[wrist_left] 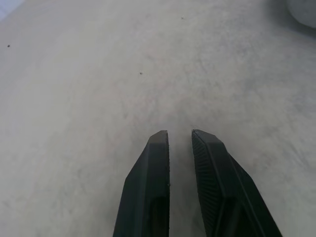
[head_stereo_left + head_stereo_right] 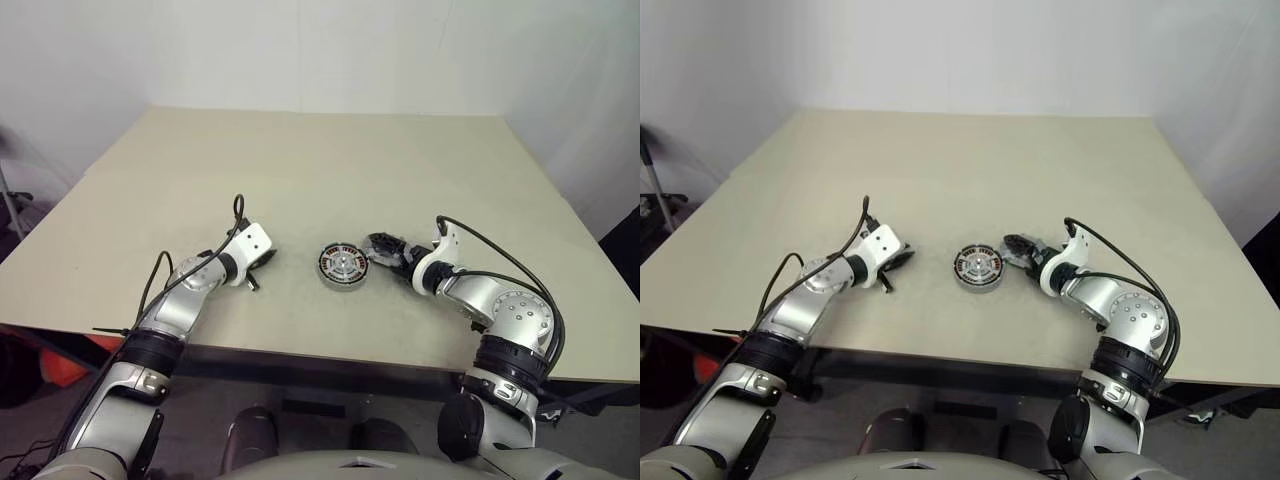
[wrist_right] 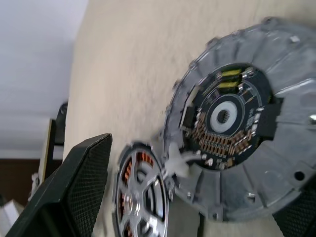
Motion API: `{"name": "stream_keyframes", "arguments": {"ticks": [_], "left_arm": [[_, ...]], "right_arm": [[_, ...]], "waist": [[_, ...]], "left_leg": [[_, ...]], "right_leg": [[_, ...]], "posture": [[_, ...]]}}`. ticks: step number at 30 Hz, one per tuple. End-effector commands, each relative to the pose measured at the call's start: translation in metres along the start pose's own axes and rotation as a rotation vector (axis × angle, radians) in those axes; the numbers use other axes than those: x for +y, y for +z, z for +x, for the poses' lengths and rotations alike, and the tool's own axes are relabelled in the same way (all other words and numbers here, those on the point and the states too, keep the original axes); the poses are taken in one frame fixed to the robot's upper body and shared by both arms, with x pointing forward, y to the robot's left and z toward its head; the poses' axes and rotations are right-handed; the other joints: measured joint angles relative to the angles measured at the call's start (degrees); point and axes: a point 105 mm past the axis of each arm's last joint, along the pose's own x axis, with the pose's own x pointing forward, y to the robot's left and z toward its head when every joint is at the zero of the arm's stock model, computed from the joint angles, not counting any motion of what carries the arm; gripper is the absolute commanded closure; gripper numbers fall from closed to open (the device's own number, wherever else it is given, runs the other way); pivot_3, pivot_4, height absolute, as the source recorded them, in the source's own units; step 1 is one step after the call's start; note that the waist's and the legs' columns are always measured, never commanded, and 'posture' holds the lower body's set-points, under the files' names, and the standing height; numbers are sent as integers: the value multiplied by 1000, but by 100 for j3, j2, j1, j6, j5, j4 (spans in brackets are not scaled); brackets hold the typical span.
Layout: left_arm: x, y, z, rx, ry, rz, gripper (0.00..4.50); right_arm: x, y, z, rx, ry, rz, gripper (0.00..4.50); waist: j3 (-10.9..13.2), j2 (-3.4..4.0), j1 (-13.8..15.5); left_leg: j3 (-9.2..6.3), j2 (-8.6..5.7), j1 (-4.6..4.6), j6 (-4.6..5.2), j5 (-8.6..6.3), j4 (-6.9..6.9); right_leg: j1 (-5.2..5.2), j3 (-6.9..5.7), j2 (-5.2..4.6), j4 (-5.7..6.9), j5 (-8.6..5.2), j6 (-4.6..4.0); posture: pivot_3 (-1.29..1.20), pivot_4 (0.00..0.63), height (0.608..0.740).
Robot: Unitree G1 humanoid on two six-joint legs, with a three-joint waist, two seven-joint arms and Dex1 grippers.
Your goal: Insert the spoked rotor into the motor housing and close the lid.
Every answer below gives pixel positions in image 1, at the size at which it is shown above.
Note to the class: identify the motor stator with copper windings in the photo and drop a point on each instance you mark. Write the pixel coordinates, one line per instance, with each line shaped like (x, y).
(306, 12)

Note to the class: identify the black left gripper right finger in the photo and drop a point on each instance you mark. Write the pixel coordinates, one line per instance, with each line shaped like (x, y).
(222, 185)

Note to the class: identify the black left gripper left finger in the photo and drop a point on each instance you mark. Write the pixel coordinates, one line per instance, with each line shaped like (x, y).
(148, 185)

